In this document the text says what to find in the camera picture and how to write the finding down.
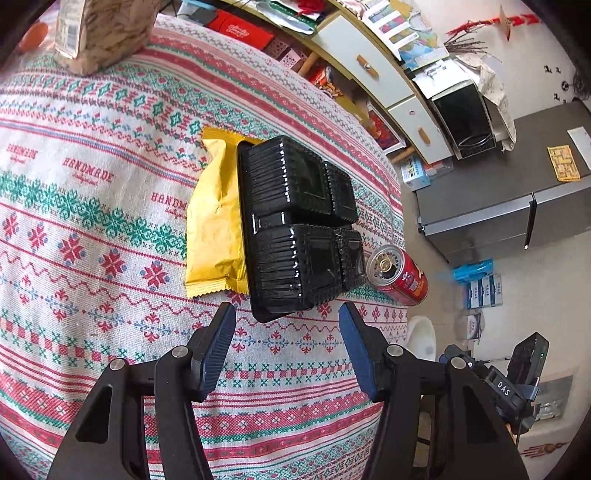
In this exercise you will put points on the white cabinet with drawers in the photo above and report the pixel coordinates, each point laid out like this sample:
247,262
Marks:
341,27

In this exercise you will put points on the black four-compartment plastic tray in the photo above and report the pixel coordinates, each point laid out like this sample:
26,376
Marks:
295,221

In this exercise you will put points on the red drink can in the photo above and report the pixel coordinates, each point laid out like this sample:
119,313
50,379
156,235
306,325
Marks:
404,279

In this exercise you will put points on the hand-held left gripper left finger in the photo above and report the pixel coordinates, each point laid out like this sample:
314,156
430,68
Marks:
217,353

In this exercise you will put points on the white slatted rack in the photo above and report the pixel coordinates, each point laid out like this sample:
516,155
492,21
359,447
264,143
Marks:
392,30

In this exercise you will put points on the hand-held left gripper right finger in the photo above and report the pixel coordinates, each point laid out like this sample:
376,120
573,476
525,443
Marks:
358,353

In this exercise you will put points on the orange fruit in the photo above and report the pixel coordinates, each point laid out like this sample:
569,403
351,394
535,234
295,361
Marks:
34,36

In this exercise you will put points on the patterned woven tablecloth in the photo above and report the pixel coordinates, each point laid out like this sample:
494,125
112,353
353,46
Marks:
92,207

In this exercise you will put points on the white plastic basin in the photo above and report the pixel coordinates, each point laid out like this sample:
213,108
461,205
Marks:
421,337

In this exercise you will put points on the pink patterned box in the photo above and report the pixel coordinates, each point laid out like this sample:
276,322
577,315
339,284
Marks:
286,53

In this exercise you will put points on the wide white cabinet drawer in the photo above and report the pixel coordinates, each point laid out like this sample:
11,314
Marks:
360,62

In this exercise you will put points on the white paper note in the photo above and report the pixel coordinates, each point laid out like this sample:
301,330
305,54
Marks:
581,141

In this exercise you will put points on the blue and white carton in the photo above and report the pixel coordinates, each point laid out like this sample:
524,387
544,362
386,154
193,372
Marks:
414,171

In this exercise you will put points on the yellow snack packet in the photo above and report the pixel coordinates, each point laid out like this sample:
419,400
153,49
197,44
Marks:
214,221

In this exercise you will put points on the colourful map poster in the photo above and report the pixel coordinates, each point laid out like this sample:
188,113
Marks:
422,50

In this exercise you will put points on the grey refrigerator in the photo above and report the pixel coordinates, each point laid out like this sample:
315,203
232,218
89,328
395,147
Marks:
508,194

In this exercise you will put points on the red gift box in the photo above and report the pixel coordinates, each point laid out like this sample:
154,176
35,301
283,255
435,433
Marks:
240,27

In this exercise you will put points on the yellow paper note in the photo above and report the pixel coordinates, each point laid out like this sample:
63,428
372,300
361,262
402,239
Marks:
563,161

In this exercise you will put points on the black microwave oven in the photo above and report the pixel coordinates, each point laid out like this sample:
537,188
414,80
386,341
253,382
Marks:
464,117

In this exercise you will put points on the beige lace cloth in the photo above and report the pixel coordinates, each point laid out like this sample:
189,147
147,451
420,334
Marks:
496,87

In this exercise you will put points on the stack of blue white boxes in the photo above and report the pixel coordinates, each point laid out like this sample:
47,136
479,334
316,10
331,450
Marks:
482,291

